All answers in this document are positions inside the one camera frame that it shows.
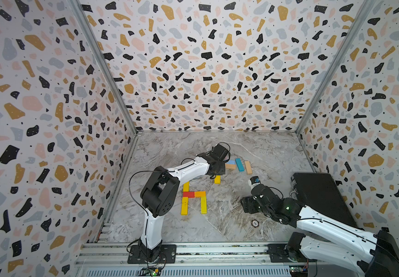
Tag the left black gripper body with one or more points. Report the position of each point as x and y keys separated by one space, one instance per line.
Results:
x=221 y=169

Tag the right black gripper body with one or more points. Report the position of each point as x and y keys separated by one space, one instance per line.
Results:
x=252 y=206

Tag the small amber block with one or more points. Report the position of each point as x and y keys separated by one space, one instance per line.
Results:
x=200 y=194

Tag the long yellow block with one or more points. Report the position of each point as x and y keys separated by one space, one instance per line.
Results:
x=184 y=207
x=186 y=187

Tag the lime yellow block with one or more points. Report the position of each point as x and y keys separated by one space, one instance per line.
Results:
x=203 y=205

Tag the red block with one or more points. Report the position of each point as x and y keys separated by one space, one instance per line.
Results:
x=189 y=194

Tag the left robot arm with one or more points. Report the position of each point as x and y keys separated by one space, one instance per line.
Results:
x=159 y=193

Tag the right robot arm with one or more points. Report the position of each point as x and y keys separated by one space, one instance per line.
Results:
x=320 y=237

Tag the teal long block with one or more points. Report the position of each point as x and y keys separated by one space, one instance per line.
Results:
x=239 y=164

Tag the poker chip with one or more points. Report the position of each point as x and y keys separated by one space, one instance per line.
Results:
x=255 y=223

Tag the beige wooden block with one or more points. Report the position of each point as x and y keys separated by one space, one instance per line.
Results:
x=248 y=167

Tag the black case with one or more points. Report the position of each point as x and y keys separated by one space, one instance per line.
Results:
x=319 y=191

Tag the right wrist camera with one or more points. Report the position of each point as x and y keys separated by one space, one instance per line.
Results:
x=253 y=182

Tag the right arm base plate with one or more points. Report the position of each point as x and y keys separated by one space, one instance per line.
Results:
x=284 y=253

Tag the aluminium rail frame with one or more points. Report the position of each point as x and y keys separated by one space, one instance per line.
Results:
x=200 y=259

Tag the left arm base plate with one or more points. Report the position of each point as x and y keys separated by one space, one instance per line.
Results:
x=164 y=254

